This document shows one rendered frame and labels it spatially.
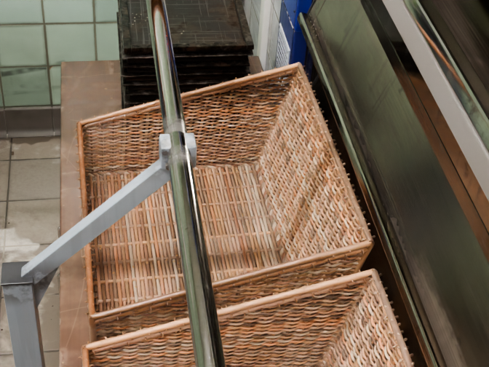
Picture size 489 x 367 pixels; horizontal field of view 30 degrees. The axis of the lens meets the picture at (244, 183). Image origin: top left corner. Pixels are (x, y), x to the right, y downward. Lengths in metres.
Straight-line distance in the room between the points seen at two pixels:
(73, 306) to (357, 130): 0.62
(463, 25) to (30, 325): 0.74
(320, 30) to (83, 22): 1.23
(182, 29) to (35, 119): 1.14
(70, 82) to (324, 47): 0.78
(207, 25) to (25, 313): 0.96
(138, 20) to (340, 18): 0.53
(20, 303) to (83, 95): 1.04
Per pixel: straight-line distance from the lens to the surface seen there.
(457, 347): 1.23
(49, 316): 2.53
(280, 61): 2.16
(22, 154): 3.05
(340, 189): 1.64
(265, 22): 2.46
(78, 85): 2.32
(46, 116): 3.09
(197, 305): 0.95
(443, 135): 1.26
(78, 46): 2.96
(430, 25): 0.91
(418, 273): 1.33
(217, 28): 2.07
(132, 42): 2.01
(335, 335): 1.56
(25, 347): 1.40
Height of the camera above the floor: 1.88
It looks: 40 degrees down
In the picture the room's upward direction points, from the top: 4 degrees clockwise
